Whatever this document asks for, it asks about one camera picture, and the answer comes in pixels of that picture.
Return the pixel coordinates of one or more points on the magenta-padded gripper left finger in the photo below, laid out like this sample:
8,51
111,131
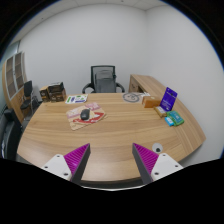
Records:
76,159

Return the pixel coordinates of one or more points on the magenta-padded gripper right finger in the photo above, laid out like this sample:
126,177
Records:
147,159

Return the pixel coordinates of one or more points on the black computer mouse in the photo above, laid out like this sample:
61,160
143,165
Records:
85,114

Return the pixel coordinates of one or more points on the cartoon print mouse pad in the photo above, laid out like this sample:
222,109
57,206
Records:
96,116

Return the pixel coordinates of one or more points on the blue small box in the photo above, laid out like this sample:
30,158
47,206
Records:
169,121

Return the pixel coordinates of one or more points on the tan small box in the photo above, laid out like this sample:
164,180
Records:
160,111

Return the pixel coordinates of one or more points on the green flat box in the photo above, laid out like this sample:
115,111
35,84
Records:
175,118

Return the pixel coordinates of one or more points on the orange box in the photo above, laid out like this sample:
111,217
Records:
150,102

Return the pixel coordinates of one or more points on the white green leaflet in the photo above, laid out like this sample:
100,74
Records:
76,99

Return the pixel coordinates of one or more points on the round grey patterned pad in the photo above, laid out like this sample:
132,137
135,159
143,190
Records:
132,97

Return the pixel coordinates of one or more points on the purple standing card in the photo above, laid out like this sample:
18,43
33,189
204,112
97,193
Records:
169,98

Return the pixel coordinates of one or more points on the large dark cardboard box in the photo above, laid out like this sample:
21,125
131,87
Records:
57,92

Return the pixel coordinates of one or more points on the small brown cardboard box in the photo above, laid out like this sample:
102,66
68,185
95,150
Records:
44,94

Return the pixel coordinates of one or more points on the large black office chair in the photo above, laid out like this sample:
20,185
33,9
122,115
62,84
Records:
8,133

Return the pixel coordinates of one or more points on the wooden side desk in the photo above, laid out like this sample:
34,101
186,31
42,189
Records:
145,83

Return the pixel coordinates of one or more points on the small black office chair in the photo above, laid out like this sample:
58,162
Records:
28,90

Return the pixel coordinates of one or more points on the grey mesh office chair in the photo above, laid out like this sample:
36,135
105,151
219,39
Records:
104,78

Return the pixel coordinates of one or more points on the wooden shelf unit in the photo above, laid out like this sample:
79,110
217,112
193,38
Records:
14,78

